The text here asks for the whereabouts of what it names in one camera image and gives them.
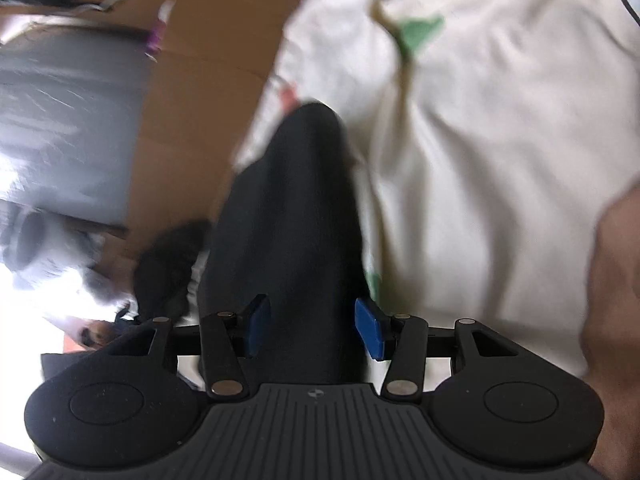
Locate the person's bare leg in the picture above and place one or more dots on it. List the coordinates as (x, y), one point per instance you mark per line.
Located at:
(617, 320)

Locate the black pants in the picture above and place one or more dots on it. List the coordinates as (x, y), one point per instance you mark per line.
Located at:
(290, 235)

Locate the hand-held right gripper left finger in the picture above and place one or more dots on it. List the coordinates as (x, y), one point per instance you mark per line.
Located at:
(257, 325)

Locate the grey white fluffy cloth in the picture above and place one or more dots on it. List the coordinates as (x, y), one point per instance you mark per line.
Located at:
(45, 260)

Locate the flattened cardboard sheet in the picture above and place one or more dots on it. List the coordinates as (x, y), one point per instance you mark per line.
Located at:
(210, 85)

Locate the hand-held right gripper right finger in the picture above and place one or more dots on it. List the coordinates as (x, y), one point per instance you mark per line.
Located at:
(370, 327)

